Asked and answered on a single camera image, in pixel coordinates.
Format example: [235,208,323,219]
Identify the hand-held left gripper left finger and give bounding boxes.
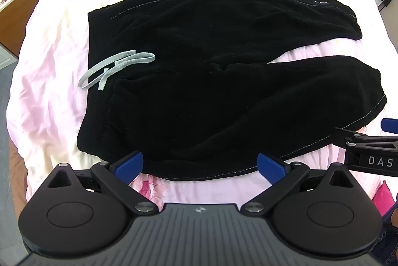
[47,152,158,214]

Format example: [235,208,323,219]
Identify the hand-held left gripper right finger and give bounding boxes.
[241,153,354,214]

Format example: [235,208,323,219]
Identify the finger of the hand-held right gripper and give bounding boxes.
[335,127,398,150]
[381,118,398,133]

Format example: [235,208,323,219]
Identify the black pants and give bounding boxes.
[76,0,389,182]

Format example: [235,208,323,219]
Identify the pink blanket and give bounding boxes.
[6,0,398,217]

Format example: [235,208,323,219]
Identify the white cabinet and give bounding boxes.
[0,42,18,69]

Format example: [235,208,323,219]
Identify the wooden nightstand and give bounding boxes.
[0,0,42,58]

